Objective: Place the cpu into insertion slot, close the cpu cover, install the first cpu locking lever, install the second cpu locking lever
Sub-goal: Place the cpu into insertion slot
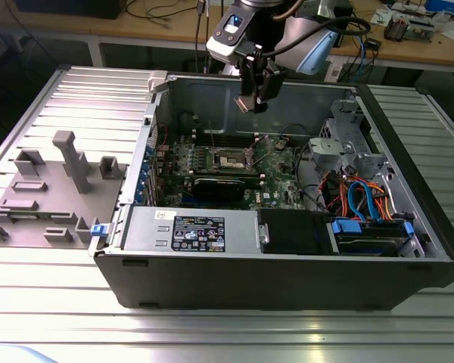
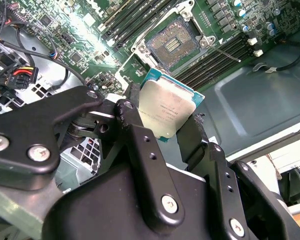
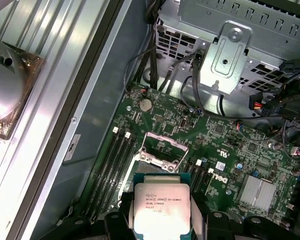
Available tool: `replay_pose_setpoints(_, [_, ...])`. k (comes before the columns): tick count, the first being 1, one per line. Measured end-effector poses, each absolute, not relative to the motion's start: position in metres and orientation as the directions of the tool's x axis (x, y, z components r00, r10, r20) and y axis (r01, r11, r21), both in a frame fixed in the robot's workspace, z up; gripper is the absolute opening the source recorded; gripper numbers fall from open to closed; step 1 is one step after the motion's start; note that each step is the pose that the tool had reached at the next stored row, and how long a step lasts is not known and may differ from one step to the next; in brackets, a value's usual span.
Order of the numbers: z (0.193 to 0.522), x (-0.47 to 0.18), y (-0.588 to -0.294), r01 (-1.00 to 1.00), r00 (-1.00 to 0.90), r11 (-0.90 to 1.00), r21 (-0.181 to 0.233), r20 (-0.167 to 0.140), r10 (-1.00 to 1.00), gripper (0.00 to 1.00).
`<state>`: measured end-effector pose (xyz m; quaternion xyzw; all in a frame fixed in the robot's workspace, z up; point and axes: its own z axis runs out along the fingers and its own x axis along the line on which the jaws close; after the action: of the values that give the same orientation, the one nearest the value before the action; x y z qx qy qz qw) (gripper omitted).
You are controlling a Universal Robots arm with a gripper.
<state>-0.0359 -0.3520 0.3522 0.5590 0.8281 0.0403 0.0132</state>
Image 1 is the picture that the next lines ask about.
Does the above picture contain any silver CPU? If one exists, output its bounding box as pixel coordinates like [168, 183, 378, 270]
[233, 95, 259, 113]

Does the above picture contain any metal socket cover frame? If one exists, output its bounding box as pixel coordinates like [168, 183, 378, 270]
[245, 135, 273, 166]

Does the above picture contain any metal wire locking lever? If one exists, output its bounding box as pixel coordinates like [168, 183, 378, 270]
[209, 119, 219, 152]
[251, 147, 279, 169]

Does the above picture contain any CPU socket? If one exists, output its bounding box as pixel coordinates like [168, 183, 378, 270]
[207, 145, 250, 171]

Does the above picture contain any finned CPU cooler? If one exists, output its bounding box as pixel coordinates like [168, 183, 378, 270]
[384, 17, 409, 42]

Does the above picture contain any white labelled box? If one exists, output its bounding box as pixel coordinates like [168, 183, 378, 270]
[324, 62, 344, 83]

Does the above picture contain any silver metal drive cage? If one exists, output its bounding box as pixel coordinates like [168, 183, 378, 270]
[308, 98, 398, 190]

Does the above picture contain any pale grey case latch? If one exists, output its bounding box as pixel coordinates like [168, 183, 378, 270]
[146, 70, 170, 94]

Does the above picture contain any green motherboard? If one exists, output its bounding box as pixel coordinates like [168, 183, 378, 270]
[153, 132, 309, 211]

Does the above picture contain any wooden desk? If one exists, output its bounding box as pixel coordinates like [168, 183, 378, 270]
[0, 0, 454, 75]

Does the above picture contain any black graphics card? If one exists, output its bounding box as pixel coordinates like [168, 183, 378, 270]
[191, 175, 247, 204]

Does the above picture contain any black drive bay box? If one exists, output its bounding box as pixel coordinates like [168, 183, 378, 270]
[257, 207, 332, 256]

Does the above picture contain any grey electronic device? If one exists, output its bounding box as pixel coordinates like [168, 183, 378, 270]
[406, 17, 437, 43]

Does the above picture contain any grey power supply unit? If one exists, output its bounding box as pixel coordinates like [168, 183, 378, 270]
[123, 206, 260, 253]

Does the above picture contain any blue box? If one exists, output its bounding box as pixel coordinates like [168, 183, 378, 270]
[425, 0, 454, 12]

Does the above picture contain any hard disk in blue carrier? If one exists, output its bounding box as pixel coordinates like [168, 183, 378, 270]
[327, 217, 416, 258]

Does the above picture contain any black PC case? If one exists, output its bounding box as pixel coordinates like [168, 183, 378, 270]
[92, 71, 454, 312]

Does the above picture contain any grey parts rack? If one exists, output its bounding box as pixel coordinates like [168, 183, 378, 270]
[0, 130, 132, 250]

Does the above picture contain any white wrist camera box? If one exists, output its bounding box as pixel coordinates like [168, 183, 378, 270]
[206, 13, 266, 69]

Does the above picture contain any orange red wire bundle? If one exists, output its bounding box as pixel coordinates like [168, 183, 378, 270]
[319, 170, 351, 213]

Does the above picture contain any blue wire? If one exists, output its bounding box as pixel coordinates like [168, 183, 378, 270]
[347, 180, 382, 225]

